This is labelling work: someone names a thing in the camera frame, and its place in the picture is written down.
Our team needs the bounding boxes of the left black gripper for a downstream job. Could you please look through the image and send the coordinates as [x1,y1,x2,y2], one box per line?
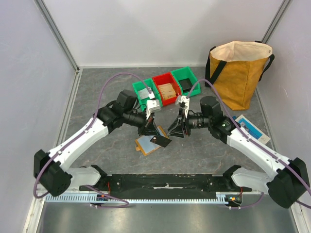
[123,108,160,136]

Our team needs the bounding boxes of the black credit card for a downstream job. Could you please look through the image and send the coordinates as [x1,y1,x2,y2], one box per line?
[150,135,171,148]

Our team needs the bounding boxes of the orange leather card holder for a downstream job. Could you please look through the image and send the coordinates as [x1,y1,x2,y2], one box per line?
[135,126,167,156]

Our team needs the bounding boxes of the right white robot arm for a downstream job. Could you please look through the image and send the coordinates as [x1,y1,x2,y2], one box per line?
[168,96,310,209]

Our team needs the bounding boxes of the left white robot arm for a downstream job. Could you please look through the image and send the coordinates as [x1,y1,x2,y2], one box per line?
[34,90,160,197]

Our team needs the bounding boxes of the brown cards in red bin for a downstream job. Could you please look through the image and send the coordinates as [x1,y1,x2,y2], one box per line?
[158,83,176,102]

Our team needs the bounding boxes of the left green plastic bin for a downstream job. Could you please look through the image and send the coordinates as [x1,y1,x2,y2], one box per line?
[132,78,163,111]

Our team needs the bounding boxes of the green plastic bin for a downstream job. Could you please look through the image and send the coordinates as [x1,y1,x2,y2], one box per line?
[171,67,198,96]
[132,78,163,111]

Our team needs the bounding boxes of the black wallet in bin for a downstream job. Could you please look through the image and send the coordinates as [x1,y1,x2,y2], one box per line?
[179,78,196,95]

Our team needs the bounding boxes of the red plastic bin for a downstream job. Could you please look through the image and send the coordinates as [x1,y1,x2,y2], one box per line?
[152,72,181,106]

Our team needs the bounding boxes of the right green plastic bin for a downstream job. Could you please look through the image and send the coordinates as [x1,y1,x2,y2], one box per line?
[171,67,198,96]

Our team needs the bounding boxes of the blue razor package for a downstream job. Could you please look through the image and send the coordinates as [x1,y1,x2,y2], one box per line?
[233,115,271,145]

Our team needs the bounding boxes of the mustard tote bag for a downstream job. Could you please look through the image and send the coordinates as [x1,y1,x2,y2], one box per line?
[205,41,275,111]

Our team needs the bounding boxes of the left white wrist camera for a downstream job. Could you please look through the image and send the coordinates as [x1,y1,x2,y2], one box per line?
[146,99,161,119]

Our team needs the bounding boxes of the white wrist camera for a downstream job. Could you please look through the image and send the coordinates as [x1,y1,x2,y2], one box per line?
[146,99,161,119]
[175,95,190,119]

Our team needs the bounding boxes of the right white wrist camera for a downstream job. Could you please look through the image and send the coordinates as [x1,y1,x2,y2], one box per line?
[175,95,190,119]

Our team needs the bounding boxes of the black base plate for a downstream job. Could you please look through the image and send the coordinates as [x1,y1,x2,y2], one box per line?
[92,174,252,200]

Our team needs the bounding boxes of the slotted cable duct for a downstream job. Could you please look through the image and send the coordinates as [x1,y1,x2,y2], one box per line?
[45,192,229,204]

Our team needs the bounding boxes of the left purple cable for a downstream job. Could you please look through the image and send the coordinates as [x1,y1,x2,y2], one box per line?
[33,72,155,209]

